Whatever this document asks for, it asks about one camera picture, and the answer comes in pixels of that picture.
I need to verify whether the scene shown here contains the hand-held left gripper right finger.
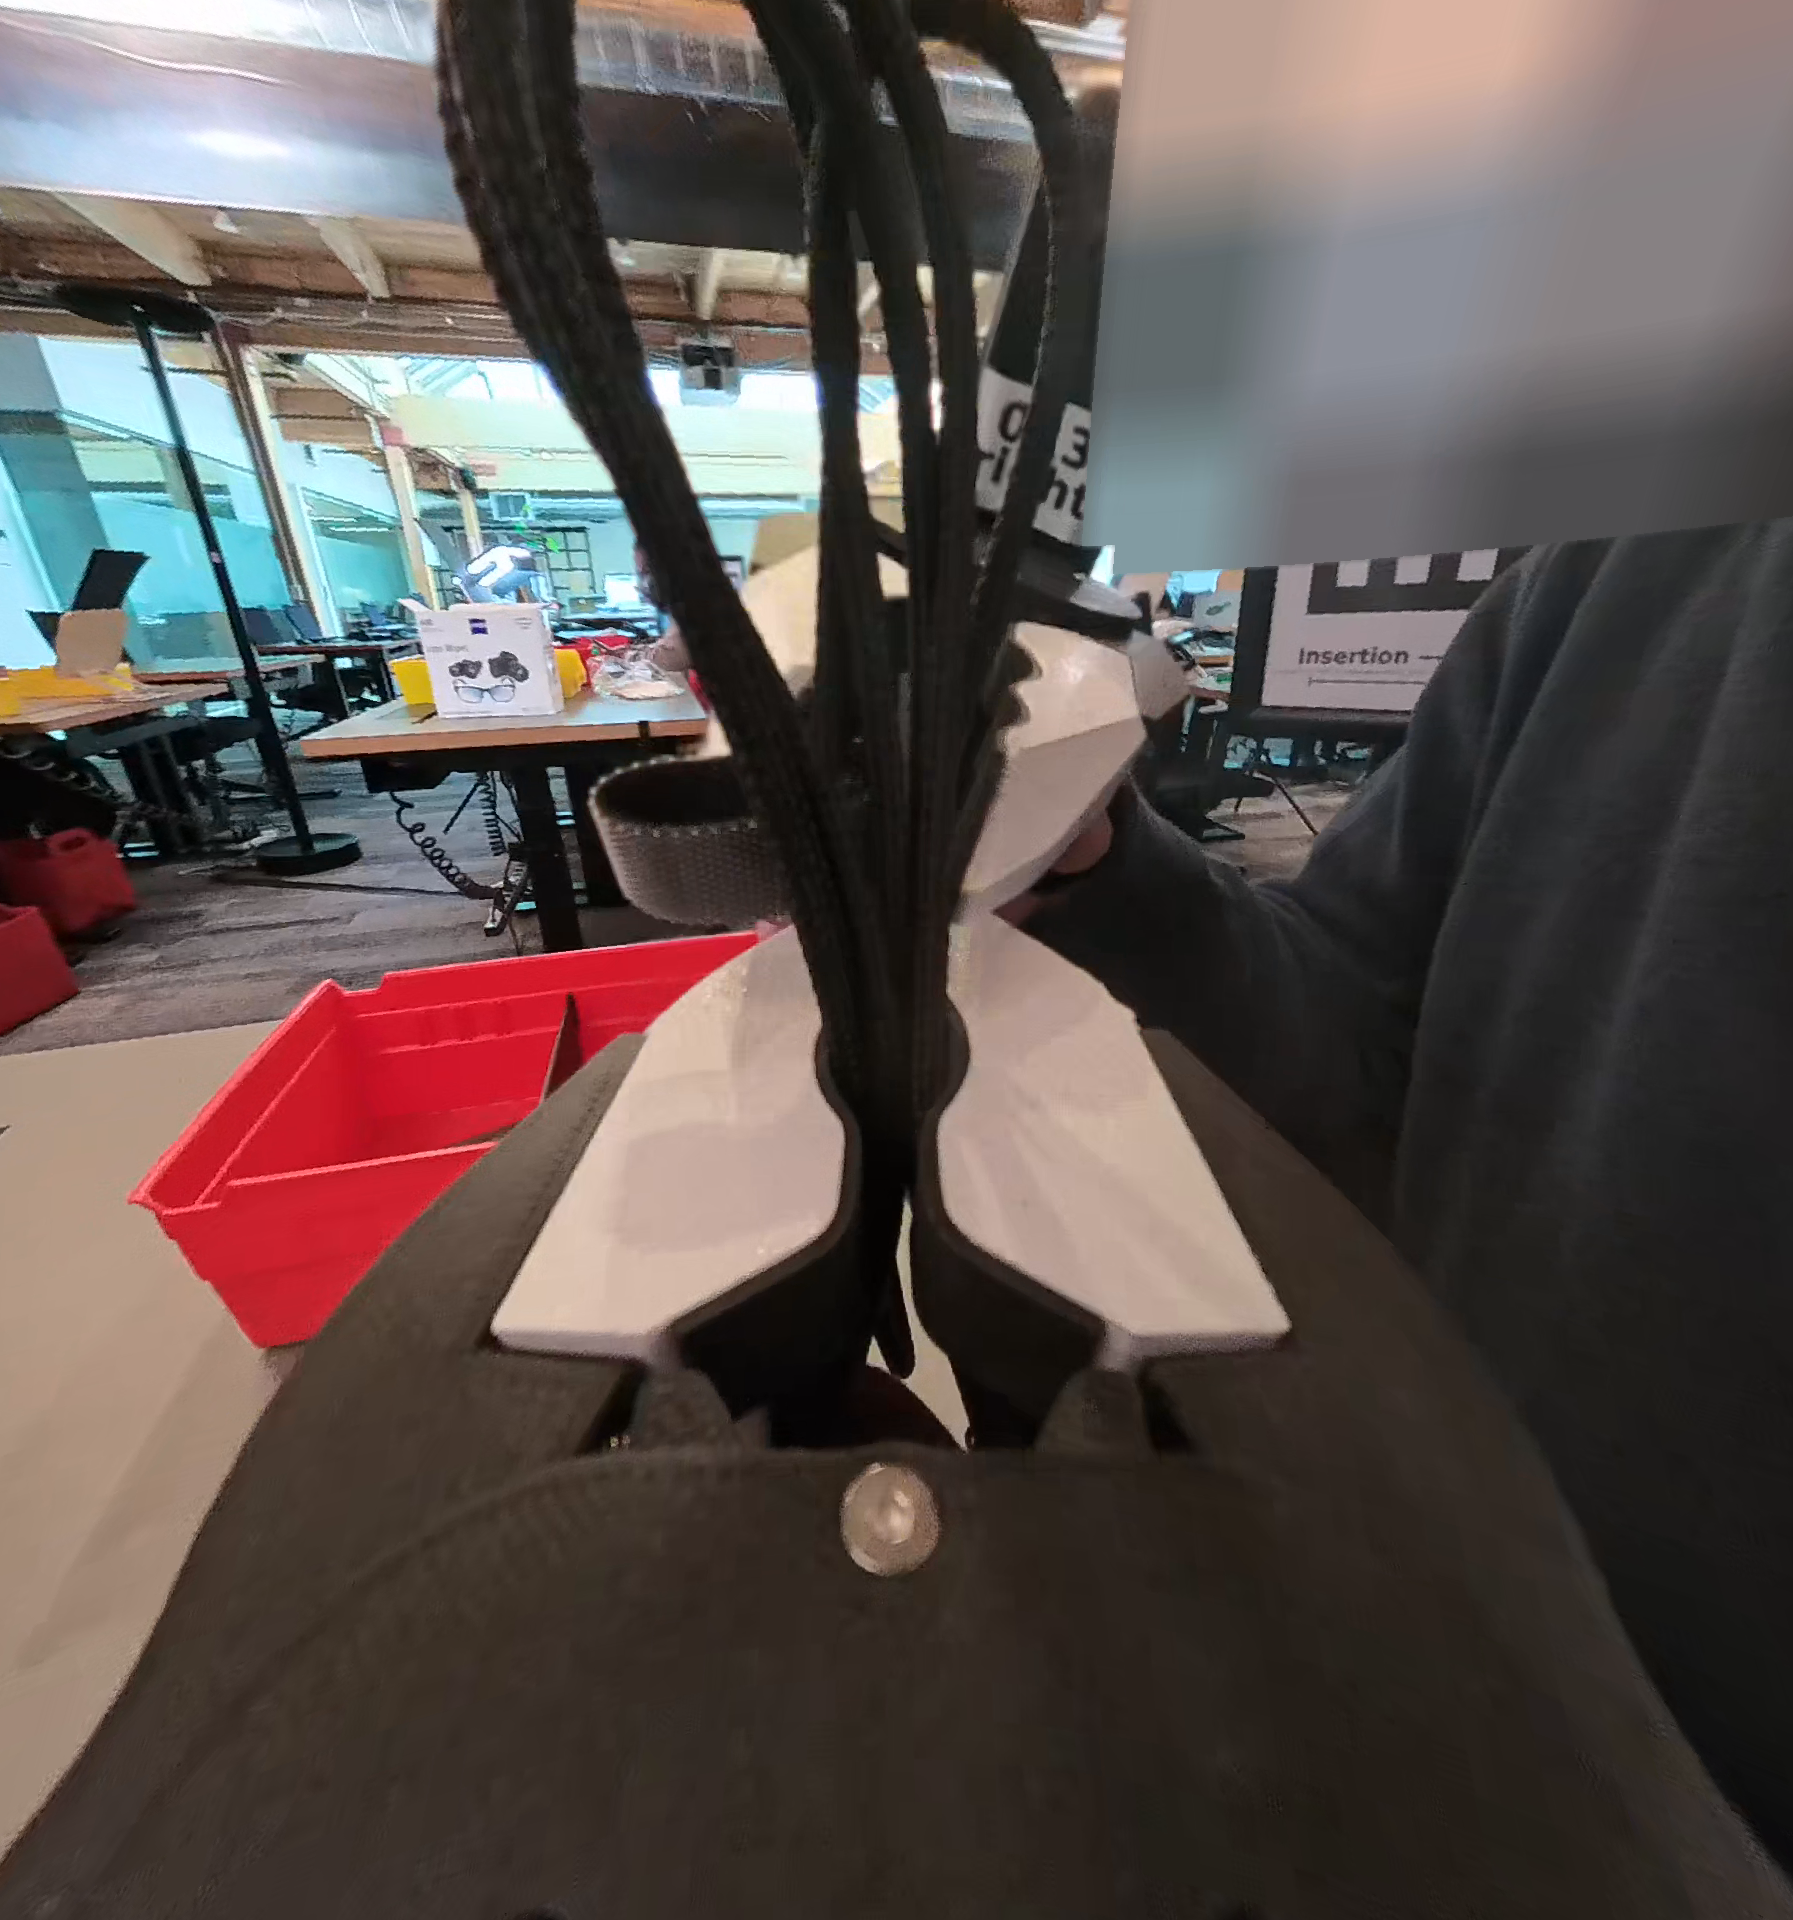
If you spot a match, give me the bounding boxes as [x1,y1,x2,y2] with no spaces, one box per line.
[913,913,1292,1368]

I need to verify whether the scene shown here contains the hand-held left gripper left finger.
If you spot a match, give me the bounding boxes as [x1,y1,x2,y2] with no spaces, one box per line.
[490,930,854,1368]

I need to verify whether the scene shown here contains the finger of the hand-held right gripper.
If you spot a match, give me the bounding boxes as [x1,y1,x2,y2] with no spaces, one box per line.
[964,621,1156,921]
[702,547,836,766]

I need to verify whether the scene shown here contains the black braided usb-c cable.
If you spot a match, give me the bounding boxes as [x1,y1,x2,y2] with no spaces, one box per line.
[437,0,1108,1382]

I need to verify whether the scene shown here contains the red plastic bin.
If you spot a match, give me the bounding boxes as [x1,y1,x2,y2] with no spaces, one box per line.
[133,930,764,1348]

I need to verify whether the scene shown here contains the person's right forearm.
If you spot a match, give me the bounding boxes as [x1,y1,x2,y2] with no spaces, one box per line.
[1015,778,1451,1218]

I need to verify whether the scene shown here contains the person's right hand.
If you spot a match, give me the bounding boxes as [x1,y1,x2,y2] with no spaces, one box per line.
[993,809,1123,923]

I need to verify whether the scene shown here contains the wooden work table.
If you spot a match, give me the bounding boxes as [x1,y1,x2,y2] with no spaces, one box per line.
[305,683,709,953]

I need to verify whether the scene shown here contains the white printed box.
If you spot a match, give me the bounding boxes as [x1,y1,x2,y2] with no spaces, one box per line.
[428,603,568,719]

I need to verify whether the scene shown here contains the black white marker sign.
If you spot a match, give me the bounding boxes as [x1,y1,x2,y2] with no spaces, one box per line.
[1239,555,1528,713]

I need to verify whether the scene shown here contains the black pole stand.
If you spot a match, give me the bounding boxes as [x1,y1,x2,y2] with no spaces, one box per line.
[55,287,367,874]

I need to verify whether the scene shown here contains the red plastic crates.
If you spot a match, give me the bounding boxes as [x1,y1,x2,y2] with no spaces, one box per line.
[0,831,142,1060]

